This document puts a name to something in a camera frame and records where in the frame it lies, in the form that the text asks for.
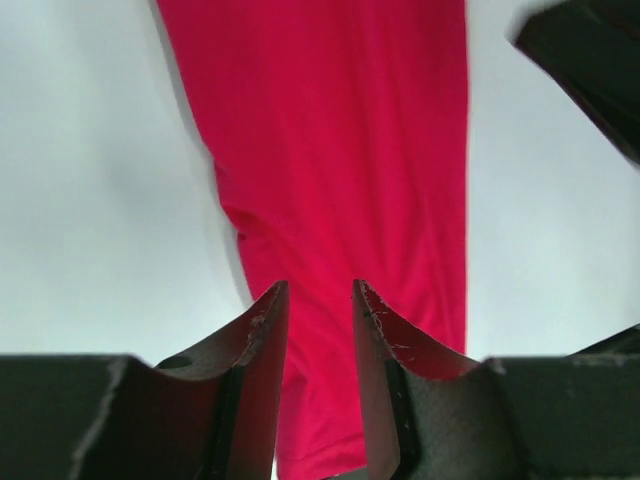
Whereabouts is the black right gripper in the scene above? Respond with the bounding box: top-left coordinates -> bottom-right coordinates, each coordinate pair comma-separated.
512,0 -> 639,165

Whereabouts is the crimson t shirt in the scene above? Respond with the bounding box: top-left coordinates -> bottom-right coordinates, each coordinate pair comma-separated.
158,1 -> 469,479

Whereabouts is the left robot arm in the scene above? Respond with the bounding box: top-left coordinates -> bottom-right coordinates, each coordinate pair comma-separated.
1,280 -> 639,479

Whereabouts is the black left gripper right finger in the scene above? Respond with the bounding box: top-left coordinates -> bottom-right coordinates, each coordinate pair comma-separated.
352,280 -> 639,479

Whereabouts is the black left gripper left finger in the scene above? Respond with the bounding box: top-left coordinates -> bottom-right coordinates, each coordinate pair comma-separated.
1,282 -> 289,479

